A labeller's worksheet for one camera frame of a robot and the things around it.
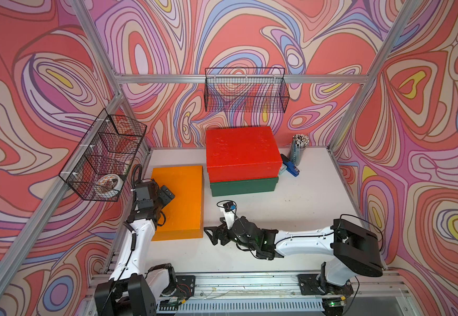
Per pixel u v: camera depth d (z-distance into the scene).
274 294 0.72
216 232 0.66
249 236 0.57
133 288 0.39
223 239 0.67
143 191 0.62
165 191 0.77
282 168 1.08
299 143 0.99
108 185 0.69
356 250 0.44
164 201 0.75
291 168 1.07
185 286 0.73
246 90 0.96
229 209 0.67
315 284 0.73
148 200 0.62
